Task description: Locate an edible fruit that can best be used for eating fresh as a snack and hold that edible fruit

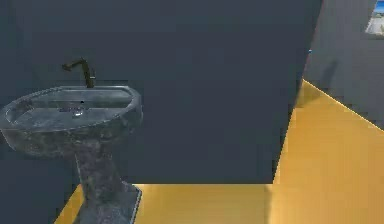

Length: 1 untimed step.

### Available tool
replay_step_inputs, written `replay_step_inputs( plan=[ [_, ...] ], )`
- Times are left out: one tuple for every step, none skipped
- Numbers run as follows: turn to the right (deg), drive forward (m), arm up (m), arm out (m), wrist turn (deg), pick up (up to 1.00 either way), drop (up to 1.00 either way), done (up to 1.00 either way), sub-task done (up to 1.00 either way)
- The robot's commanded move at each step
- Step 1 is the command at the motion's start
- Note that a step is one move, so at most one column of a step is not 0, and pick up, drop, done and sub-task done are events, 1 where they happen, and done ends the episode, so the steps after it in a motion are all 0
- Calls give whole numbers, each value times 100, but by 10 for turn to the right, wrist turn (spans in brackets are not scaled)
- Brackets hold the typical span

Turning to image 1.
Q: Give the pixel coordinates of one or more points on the dark bronze sink tap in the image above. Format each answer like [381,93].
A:
[87,72]

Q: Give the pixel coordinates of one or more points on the dark grey marble pedestal sink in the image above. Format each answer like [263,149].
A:
[96,160]

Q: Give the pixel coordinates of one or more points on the framed picture on wall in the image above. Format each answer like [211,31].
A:
[376,20]

